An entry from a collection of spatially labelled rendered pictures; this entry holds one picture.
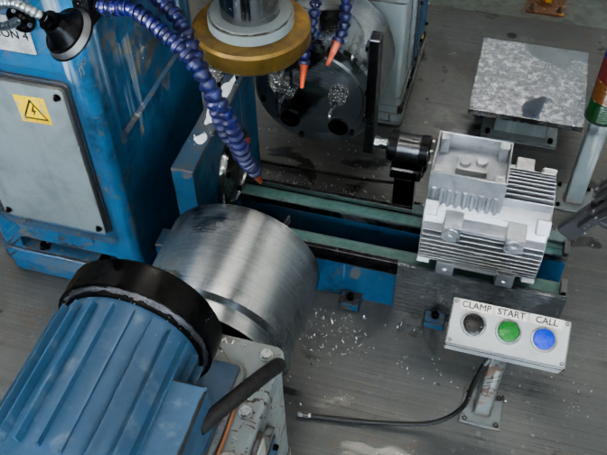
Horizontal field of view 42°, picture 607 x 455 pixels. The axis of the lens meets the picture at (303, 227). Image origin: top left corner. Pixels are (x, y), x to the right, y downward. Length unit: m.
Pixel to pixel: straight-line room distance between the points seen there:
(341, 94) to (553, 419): 0.69
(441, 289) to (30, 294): 0.78
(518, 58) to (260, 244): 0.96
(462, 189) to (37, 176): 0.70
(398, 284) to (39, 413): 0.81
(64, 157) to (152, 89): 0.19
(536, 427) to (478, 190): 0.42
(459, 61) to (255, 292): 1.13
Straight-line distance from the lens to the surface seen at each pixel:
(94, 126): 1.23
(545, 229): 1.28
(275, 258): 1.13
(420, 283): 1.41
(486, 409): 1.38
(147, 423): 0.80
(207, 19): 1.21
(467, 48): 2.11
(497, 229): 1.29
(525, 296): 1.40
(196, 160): 1.27
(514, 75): 1.84
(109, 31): 1.22
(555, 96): 1.81
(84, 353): 0.80
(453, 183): 1.26
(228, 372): 0.98
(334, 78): 1.51
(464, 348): 1.17
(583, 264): 1.64
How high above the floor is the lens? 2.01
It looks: 49 degrees down
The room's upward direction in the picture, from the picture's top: 1 degrees counter-clockwise
